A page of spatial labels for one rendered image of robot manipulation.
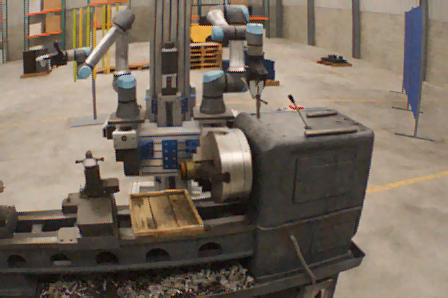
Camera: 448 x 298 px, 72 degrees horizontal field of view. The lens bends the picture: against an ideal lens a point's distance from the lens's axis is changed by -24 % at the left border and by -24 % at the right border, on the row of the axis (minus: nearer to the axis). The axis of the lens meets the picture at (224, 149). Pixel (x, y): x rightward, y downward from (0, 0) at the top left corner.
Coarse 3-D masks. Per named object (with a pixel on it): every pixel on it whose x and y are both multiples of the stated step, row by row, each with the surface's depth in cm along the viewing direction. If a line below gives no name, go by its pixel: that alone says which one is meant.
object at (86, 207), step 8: (80, 200) 159; (88, 200) 160; (96, 200) 160; (104, 200) 161; (80, 208) 152; (88, 208) 153; (96, 208) 153; (104, 208) 154; (80, 216) 146; (88, 216) 147; (96, 216) 147; (104, 216) 148; (80, 224) 140; (88, 224) 141; (96, 224) 142; (104, 224) 143; (112, 224) 144; (80, 232) 141
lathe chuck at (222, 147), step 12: (216, 132) 164; (228, 132) 164; (216, 144) 159; (228, 144) 158; (216, 156) 161; (228, 156) 156; (240, 156) 157; (228, 168) 155; (240, 168) 157; (240, 180) 157; (216, 192) 167; (228, 192) 159; (240, 192) 161
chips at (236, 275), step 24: (216, 264) 184; (240, 264) 179; (48, 288) 155; (72, 288) 157; (96, 288) 161; (120, 288) 164; (144, 288) 166; (168, 288) 160; (192, 288) 161; (216, 288) 162; (240, 288) 167
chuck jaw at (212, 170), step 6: (198, 168) 162; (204, 168) 162; (210, 168) 162; (216, 168) 162; (198, 174) 162; (204, 174) 160; (210, 174) 157; (216, 174) 156; (222, 174) 156; (228, 174) 156; (210, 180) 157; (216, 180) 157; (222, 180) 156; (228, 180) 157
